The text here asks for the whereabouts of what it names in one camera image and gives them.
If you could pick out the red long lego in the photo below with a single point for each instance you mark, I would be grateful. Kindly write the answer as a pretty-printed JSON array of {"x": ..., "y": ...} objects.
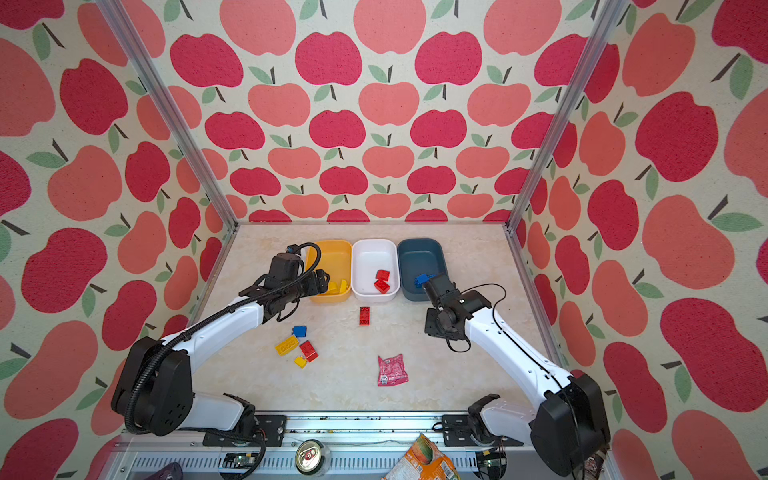
[{"x": 364, "y": 316}]

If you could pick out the aluminium post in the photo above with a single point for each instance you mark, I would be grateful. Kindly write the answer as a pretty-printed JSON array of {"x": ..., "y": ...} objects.
[
  {"x": 126, "y": 34},
  {"x": 604, "y": 26}
]

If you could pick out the dark teal plastic bin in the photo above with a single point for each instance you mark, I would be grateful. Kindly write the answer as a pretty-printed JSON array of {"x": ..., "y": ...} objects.
[{"x": 419, "y": 256}]

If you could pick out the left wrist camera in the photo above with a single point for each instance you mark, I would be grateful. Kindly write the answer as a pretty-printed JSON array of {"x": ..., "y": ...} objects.
[{"x": 285, "y": 267}]

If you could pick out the pink snack packet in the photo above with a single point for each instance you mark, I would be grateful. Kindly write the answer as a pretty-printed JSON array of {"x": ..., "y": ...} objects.
[{"x": 392, "y": 371}]

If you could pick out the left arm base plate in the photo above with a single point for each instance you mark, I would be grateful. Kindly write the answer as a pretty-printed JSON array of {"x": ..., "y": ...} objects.
[{"x": 271, "y": 428}]

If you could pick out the white plastic bin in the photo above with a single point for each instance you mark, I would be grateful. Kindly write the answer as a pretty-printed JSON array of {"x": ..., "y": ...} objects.
[{"x": 369, "y": 256}]

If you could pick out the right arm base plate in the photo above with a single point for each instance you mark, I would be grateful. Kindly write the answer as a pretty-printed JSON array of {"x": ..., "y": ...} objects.
[{"x": 457, "y": 432}]

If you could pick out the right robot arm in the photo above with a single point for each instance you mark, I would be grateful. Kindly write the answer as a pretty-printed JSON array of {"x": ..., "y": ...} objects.
[{"x": 567, "y": 424}]

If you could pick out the yellow plastic bin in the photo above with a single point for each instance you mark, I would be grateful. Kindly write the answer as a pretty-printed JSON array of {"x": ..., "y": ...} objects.
[{"x": 336, "y": 257}]

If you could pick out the right aluminium post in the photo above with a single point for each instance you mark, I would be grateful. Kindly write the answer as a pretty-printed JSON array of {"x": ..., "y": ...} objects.
[{"x": 604, "y": 26}]

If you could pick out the aluminium front rail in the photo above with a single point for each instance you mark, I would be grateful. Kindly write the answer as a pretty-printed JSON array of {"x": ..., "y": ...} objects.
[{"x": 363, "y": 445}]

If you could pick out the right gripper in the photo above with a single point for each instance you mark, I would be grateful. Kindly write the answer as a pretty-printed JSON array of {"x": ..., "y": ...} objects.
[{"x": 428, "y": 318}]

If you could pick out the yellow long lego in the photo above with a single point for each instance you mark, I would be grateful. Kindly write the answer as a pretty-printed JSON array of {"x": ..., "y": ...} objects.
[{"x": 287, "y": 345}]

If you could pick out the left aluminium post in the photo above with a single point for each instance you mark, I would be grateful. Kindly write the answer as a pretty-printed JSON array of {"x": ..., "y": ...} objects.
[{"x": 126, "y": 34}]

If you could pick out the green circuit board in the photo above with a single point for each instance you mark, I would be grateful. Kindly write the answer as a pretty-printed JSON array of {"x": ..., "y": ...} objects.
[{"x": 238, "y": 461}]

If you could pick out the soda can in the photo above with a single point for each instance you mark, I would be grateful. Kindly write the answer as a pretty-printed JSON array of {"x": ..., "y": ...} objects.
[{"x": 312, "y": 458}]

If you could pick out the dark glass jar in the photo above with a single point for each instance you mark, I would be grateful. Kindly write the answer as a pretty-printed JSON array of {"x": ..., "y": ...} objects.
[{"x": 593, "y": 466}]

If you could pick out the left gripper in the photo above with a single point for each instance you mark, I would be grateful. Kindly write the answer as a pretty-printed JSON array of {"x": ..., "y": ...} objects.
[{"x": 322, "y": 286}]

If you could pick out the dark purple object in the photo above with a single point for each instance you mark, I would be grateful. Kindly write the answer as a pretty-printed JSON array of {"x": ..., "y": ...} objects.
[{"x": 172, "y": 471}]

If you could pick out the orange snack bag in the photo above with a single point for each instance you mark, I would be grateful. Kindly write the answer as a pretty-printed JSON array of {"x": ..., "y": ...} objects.
[{"x": 423, "y": 461}]

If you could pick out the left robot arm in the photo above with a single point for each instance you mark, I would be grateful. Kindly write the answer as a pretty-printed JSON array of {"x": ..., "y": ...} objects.
[{"x": 155, "y": 393}]

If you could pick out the small blue lego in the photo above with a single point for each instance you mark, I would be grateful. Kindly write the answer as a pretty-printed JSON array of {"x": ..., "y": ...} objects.
[{"x": 299, "y": 330}]

